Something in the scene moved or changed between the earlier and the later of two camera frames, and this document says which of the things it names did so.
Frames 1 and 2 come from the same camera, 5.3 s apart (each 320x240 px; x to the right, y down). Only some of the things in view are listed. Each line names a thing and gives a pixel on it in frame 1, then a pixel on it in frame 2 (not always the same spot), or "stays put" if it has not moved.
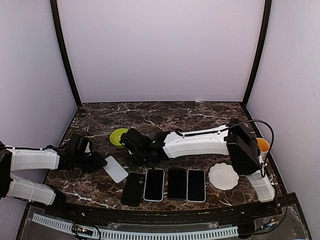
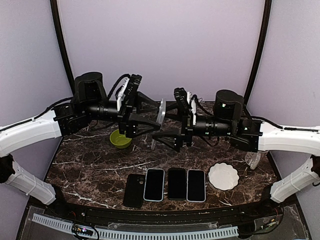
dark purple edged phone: (154, 184) stays put
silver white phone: (115, 170) -> (160, 119)
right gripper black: (132, 165) -> (187, 130)
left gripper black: (97, 164) -> (127, 121)
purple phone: (196, 185) stays put
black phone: (177, 184) stays put
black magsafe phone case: (133, 190) stays put
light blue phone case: (153, 189) stays put
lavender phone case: (196, 190) stays put
